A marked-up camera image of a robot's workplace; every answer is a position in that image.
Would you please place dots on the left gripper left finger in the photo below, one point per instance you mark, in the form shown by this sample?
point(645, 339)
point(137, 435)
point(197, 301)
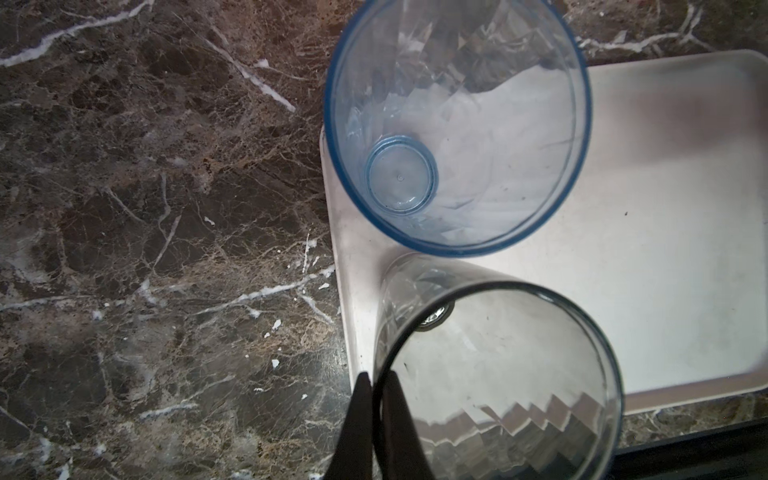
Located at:
point(353, 456)

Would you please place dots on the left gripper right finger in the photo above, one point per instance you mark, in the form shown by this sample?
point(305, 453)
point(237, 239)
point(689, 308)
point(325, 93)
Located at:
point(402, 456)

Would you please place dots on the dark smoky transparent tumbler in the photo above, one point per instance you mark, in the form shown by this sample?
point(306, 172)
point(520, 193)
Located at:
point(504, 379)

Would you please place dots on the blue-grey transparent tumbler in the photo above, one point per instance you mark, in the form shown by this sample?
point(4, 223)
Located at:
point(457, 128)

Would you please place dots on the beige plastic tray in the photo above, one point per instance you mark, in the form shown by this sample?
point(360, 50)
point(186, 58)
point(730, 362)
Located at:
point(664, 239)

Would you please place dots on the black front frame rail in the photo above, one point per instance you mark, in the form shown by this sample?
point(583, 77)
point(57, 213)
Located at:
point(732, 452)

